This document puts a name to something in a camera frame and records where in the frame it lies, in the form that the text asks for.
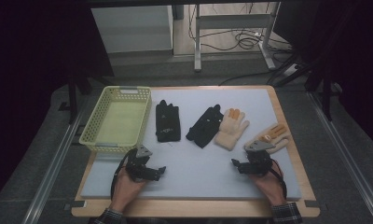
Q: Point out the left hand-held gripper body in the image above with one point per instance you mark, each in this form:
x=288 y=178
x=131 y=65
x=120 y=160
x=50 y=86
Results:
x=138 y=166

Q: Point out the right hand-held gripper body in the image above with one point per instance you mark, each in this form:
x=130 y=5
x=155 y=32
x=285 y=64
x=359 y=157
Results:
x=258 y=161

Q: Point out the cream fleece glove orange fingertips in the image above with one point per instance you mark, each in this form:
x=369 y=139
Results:
x=229 y=130
x=279 y=137

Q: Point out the yellow-green plastic basket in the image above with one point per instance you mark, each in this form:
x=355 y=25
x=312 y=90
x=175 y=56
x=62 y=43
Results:
x=119 y=123

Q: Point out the person's left hand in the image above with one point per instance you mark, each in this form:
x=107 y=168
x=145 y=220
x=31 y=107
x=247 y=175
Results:
x=125 y=193

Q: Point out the person's right hand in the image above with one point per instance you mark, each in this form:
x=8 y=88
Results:
x=271 y=188

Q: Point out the black glove with small logo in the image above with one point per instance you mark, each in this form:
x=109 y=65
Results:
x=167 y=124

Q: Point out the black glove with white dots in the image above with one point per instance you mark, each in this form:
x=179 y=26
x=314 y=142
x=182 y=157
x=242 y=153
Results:
x=204 y=127

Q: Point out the black tape piece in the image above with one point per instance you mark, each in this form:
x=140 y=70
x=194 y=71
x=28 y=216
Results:
x=312 y=203
x=75 y=204

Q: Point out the black stand leg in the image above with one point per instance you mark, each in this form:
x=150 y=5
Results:
x=72 y=99
x=327 y=99

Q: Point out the black tripod legs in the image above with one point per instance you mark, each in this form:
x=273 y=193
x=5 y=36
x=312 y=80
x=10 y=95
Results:
x=292 y=73

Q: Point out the white cabinet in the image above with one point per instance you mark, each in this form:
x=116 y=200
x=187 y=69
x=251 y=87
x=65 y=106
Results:
x=131 y=28

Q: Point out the dark curtain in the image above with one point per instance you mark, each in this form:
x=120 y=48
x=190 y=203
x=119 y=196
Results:
x=355 y=56
x=29 y=62

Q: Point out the metal floor rail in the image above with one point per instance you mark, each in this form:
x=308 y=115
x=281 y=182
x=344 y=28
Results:
x=346 y=158
x=52 y=174

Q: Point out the white metal stand frame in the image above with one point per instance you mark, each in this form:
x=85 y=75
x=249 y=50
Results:
x=232 y=21

